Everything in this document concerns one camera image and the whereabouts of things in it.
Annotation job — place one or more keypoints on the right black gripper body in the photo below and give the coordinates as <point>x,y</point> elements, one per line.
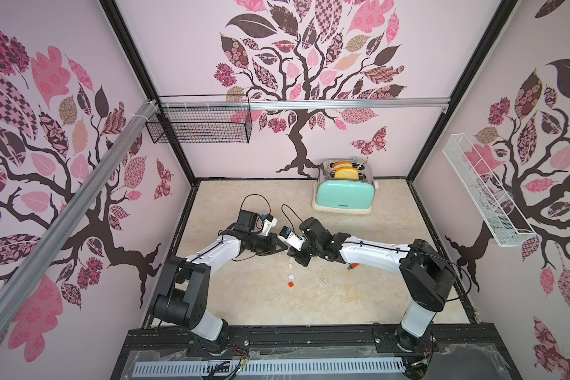
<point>302,250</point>

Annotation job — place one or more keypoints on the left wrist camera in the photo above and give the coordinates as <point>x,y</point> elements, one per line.
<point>267,223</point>

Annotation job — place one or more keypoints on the aluminium rail back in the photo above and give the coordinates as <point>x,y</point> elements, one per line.
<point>394,103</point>

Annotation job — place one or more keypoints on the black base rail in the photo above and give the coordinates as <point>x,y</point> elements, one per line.
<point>450,351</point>

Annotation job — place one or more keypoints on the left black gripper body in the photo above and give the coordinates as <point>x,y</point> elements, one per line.
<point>263,246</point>

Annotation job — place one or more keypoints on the mint green toaster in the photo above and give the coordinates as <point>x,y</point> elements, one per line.
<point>344,196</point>

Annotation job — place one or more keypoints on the black corner frame post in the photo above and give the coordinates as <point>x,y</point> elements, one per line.
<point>118,24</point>

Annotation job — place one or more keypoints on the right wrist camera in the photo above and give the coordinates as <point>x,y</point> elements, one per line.
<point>289,237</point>

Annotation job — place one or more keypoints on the aluminium rail left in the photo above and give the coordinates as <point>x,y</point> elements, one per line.
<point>15,292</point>

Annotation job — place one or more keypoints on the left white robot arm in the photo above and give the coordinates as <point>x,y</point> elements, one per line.
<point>182,290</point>

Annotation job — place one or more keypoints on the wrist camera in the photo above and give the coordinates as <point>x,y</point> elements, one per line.
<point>289,237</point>
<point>267,223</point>

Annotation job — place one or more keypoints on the toast slice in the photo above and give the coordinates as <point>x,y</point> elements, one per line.
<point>346,173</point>

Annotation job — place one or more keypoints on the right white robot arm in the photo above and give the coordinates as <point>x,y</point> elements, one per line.
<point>427,275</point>

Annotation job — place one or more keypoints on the black wire basket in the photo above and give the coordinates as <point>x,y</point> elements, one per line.
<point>203,118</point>

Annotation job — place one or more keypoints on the white slotted cable duct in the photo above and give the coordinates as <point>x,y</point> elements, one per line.
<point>268,367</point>

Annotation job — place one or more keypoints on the aluminium rail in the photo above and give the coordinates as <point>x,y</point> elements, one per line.
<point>394,103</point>
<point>15,292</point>

